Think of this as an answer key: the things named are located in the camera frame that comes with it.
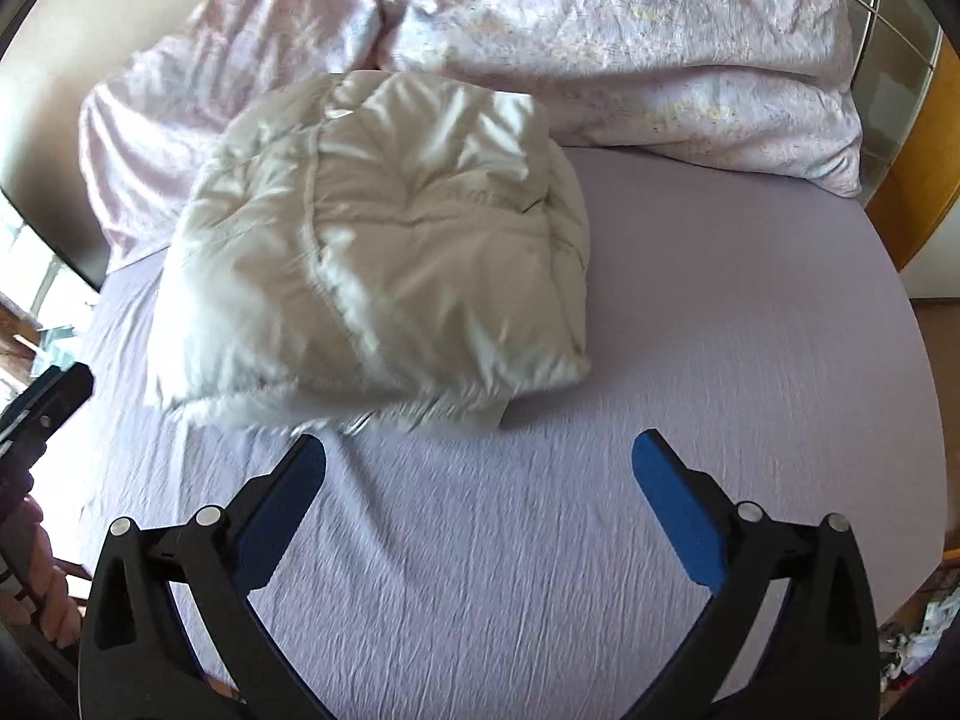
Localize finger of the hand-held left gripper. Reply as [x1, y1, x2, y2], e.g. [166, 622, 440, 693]
[16, 364, 95, 458]

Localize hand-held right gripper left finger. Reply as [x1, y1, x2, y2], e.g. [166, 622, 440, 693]
[79, 433, 340, 720]

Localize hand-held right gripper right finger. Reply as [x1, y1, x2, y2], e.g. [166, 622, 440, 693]
[631, 429, 880, 720]

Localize white puffer jacket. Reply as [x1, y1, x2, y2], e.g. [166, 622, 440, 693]
[146, 69, 595, 437]

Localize person's left hand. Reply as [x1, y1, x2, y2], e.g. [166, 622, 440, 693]
[19, 496, 85, 647]

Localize window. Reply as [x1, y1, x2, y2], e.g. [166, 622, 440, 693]
[0, 195, 100, 406]

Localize bed with purple sheet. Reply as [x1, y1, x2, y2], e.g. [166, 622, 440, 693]
[71, 142, 947, 720]

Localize white plastic bags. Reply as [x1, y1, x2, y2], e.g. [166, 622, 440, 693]
[876, 577, 955, 695]

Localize pink floral duvet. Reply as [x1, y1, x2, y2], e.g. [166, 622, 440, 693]
[79, 0, 865, 275]

